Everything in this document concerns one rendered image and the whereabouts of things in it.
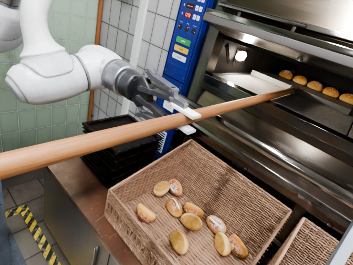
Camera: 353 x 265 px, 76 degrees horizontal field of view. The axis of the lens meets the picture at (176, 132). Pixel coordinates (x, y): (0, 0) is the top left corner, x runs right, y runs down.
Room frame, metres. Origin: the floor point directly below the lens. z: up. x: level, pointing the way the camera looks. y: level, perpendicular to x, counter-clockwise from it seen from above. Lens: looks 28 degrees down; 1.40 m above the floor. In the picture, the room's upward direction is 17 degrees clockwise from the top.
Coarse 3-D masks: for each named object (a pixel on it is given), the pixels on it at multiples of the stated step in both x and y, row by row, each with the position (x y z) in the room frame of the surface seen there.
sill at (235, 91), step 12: (216, 84) 1.04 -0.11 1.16; (228, 84) 1.01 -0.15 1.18; (240, 96) 0.97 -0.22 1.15; (264, 108) 0.90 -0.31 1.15; (276, 108) 0.88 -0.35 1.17; (288, 120) 0.85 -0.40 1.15; (300, 120) 0.83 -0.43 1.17; (312, 120) 0.85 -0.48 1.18; (312, 132) 0.80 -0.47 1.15; (324, 132) 0.78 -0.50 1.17; (336, 132) 0.79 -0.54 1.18; (336, 144) 0.75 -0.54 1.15; (348, 144) 0.73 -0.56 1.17
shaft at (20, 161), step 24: (264, 96) 0.86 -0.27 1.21; (144, 120) 0.37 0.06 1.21; (168, 120) 0.41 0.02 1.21; (192, 120) 0.47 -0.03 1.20; (48, 144) 0.23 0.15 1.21; (72, 144) 0.25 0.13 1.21; (96, 144) 0.27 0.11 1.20; (120, 144) 0.31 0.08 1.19; (0, 168) 0.17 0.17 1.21; (24, 168) 0.19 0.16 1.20
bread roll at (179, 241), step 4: (172, 232) 0.63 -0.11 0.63; (176, 232) 0.62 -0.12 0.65; (180, 232) 0.62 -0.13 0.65; (172, 236) 0.62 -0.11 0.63; (176, 236) 0.61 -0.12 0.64; (180, 236) 0.61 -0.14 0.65; (184, 236) 0.61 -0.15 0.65; (172, 240) 0.60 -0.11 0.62; (176, 240) 0.60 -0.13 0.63; (180, 240) 0.60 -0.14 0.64; (184, 240) 0.60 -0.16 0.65; (172, 244) 0.59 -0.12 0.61; (176, 244) 0.59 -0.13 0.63; (180, 244) 0.58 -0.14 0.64; (184, 244) 0.58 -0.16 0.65; (188, 244) 0.59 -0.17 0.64; (176, 248) 0.57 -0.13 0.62; (180, 248) 0.57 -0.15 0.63; (184, 248) 0.57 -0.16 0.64; (188, 248) 0.58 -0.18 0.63; (180, 252) 0.56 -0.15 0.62; (184, 252) 0.56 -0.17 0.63
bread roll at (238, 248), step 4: (232, 236) 0.69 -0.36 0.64; (236, 236) 0.69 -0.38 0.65; (232, 240) 0.68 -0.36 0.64; (236, 240) 0.67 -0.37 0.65; (240, 240) 0.67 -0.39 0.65; (232, 244) 0.66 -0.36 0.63; (236, 244) 0.66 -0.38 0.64; (240, 244) 0.66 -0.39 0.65; (232, 248) 0.65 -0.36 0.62; (236, 248) 0.65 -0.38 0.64; (240, 248) 0.64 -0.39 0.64; (244, 248) 0.65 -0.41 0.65; (236, 252) 0.64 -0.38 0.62; (240, 252) 0.63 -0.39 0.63; (244, 252) 0.64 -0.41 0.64; (240, 256) 0.63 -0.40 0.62; (244, 256) 0.63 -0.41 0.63
